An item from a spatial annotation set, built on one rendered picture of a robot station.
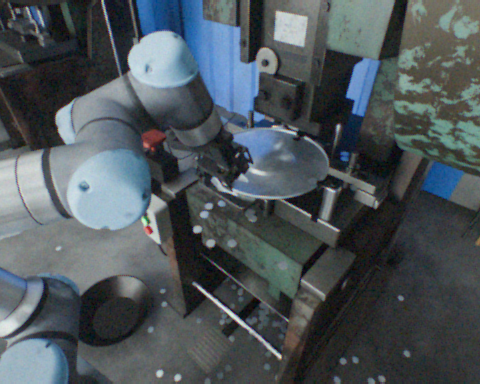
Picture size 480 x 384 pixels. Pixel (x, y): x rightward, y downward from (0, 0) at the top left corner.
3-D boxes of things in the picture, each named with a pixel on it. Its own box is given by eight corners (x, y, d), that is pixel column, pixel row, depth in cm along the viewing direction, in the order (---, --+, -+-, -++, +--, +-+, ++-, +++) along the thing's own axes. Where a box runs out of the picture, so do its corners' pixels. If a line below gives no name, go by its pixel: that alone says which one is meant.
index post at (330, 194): (328, 222, 73) (337, 189, 67) (316, 215, 75) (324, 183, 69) (334, 215, 75) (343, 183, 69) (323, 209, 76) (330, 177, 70)
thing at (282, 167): (281, 219, 63) (281, 217, 63) (183, 163, 78) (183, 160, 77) (350, 156, 80) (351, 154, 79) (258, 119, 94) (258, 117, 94)
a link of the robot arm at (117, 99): (43, 143, 36) (131, 97, 35) (53, 100, 44) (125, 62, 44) (91, 189, 41) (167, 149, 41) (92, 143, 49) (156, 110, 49)
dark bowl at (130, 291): (102, 373, 115) (97, 365, 110) (62, 319, 130) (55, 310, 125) (169, 313, 132) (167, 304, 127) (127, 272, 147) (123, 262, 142)
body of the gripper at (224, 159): (232, 195, 58) (209, 158, 48) (198, 177, 62) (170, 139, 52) (255, 164, 60) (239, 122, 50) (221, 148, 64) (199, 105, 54)
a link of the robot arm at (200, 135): (157, 121, 49) (190, 83, 51) (170, 139, 53) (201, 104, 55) (192, 138, 45) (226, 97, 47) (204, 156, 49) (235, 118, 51)
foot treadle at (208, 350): (208, 380, 103) (207, 373, 100) (187, 358, 108) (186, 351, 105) (308, 265, 136) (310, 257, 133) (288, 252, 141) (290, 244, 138)
